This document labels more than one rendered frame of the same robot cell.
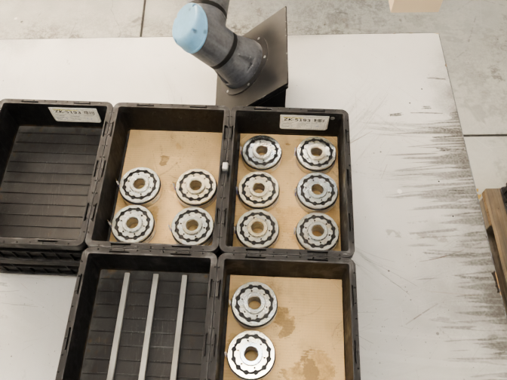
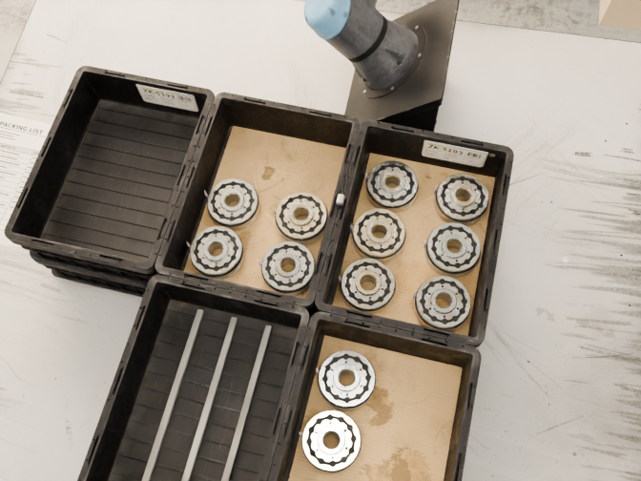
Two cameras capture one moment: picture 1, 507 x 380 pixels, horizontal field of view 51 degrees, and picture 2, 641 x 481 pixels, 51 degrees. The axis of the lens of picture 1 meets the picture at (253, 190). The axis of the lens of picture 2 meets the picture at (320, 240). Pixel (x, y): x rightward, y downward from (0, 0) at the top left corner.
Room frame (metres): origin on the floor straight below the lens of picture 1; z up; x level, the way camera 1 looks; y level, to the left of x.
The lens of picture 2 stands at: (0.10, -0.03, 2.08)
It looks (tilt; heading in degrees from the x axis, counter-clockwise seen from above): 68 degrees down; 15
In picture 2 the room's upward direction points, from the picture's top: 5 degrees counter-clockwise
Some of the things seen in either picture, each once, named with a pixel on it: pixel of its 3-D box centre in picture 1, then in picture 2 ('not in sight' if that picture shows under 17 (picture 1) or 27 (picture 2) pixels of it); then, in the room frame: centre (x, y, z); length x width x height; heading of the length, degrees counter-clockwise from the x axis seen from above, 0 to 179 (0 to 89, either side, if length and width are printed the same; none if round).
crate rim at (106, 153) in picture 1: (163, 173); (261, 194); (0.64, 0.22, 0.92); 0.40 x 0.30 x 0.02; 176
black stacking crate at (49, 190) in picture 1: (47, 179); (122, 176); (0.66, 0.52, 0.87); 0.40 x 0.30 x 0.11; 176
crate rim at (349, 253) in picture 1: (287, 178); (417, 227); (0.62, -0.08, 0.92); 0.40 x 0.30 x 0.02; 176
